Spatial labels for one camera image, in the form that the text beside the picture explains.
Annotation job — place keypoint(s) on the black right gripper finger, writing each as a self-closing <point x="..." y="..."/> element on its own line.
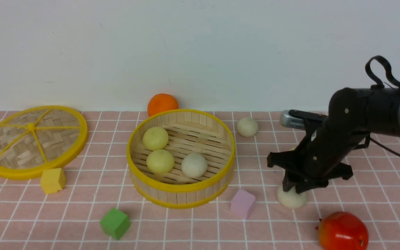
<point x="289" y="181"/>
<point x="304" y="186"/>

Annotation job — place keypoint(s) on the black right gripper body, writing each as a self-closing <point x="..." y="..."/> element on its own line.
<point x="318" y="157"/>

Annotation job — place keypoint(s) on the white bun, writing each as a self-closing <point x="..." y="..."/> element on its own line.
<point x="291" y="199"/>
<point x="247" y="127"/>
<point x="194" y="165"/>

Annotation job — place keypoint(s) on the yellow bun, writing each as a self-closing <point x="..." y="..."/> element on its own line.
<point x="155" y="138"/>
<point x="160" y="161"/>

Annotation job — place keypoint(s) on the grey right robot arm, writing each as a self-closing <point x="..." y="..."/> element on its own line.
<point x="382" y="117"/>

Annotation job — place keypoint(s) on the yellow bamboo steamer tray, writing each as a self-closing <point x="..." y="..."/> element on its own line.
<point x="189" y="131"/>

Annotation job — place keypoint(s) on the yellow bamboo steamer lid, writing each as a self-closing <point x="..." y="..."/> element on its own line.
<point x="40" y="138"/>

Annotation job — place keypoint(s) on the pink foam cube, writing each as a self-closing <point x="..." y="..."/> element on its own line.
<point x="242" y="203"/>

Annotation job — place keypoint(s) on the red pomegranate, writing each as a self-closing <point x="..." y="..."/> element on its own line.
<point x="342" y="231"/>

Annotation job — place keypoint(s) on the orange fruit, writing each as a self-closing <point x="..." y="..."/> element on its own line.
<point x="161" y="102"/>

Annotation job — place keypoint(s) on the green foam cube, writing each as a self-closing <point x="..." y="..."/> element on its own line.
<point x="115" y="223"/>

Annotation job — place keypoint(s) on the pink checkered tablecloth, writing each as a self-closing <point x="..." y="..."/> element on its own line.
<point x="98" y="180"/>

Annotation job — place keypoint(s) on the yellow foam cube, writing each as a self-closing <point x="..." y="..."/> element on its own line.
<point x="53" y="180"/>

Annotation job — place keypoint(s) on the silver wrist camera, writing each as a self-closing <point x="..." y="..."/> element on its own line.
<point x="292" y="120"/>

